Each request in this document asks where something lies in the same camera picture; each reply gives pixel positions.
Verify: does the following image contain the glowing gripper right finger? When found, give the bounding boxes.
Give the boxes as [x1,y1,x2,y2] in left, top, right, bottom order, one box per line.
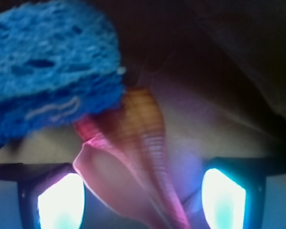
[201,157,286,229]

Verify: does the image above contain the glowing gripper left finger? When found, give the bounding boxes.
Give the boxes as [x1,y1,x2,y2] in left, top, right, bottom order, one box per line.
[0,163,85,229]

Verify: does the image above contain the orange and pink conch shell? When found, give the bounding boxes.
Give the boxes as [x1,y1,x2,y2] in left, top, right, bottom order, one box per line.
[73,88,190,229]

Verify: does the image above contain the blue sponge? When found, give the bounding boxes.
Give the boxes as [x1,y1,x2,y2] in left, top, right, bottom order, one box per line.
[0,0,125,149]

